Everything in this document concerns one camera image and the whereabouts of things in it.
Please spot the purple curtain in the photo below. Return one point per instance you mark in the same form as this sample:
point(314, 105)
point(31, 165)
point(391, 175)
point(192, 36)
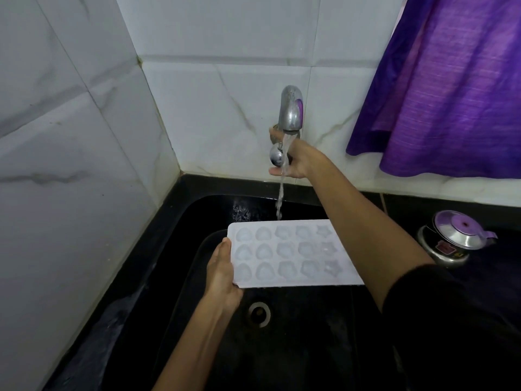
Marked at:
point(447, 85)

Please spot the white ice cube tray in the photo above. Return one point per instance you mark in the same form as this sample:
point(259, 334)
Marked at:
point(285, 256)

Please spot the person's right hand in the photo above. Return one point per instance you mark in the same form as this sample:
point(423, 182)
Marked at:
point(303, 156)

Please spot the person's right thumb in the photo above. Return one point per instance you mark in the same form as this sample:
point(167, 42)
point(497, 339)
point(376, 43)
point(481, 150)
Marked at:
point(277, 136)

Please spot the black sink basin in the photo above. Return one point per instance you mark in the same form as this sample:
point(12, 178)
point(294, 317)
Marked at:
point(285, 342)

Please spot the round metal sink drain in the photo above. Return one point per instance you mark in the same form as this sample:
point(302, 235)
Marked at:
point(259, 314)

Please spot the black sleeve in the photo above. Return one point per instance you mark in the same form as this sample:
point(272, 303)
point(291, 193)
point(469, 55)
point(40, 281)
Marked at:
point(451, 329)

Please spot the person's left hand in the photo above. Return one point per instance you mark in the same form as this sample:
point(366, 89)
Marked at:
point(219, 280)

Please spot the person's left thumb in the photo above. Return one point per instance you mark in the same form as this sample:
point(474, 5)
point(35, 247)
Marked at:
point(226, 250)

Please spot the person's left forearm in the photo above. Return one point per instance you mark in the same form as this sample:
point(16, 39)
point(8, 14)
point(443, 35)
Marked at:
point(195, 346)

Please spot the chrome wall tap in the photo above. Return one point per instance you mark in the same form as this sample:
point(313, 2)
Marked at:
point(289, 111)

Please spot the stream of water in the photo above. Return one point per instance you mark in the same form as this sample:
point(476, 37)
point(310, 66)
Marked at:
point(281, 191)

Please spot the steel kettle with purple lid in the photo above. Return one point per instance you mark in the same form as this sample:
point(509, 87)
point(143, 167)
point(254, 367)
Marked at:
point(454, 238)

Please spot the person's right forearm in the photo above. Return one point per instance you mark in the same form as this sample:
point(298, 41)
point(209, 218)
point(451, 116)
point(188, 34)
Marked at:
point(366, 223)

